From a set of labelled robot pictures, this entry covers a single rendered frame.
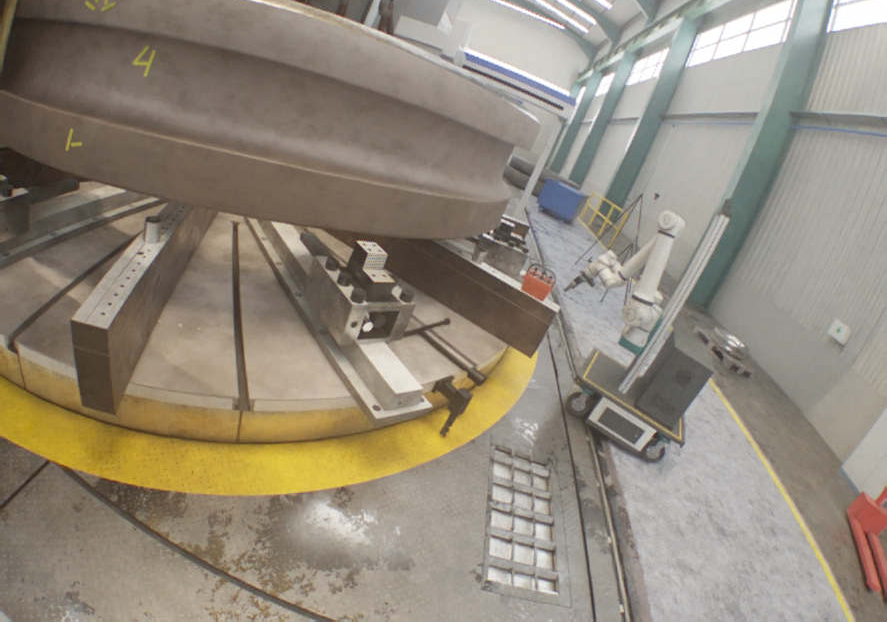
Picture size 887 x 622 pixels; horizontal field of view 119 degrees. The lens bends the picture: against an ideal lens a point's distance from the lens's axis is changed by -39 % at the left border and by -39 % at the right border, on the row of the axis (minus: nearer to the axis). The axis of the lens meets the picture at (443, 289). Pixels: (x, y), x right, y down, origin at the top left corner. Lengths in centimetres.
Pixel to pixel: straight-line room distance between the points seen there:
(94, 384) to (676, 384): 310
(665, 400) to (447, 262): 179
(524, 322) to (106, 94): 270
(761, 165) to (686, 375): 930
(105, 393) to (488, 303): 229
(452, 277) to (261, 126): 167
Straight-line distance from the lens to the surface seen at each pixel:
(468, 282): 290
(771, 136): 1203
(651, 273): 269
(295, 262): 256
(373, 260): 197
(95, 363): 153
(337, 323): 192
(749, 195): 1174
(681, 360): 299
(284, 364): 196
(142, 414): 194
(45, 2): 243
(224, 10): 183
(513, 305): 282
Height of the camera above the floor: 153
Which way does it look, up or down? 22 degrees down
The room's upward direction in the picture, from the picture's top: 24 degrees clockwise
